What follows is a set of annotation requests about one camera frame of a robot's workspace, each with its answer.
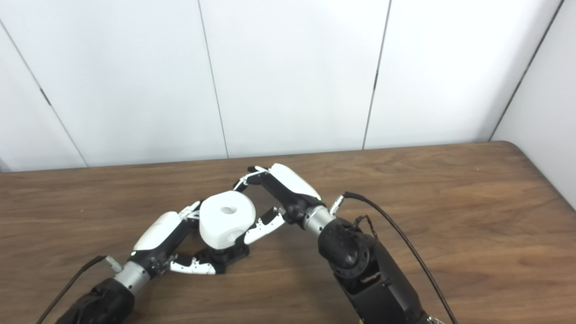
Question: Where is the round white plastic piece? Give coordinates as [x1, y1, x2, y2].
[199, 191, 257, 249]

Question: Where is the black plastic holder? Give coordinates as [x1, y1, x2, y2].
[193, 243, 250, 274]

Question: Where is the white and black left hand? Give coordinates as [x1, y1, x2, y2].
[128, 201, 216, 282]

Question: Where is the white and black right hand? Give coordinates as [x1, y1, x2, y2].
[233, 163, 323, 246]

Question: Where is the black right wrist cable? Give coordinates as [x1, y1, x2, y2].
[330, 192, 459, 324]

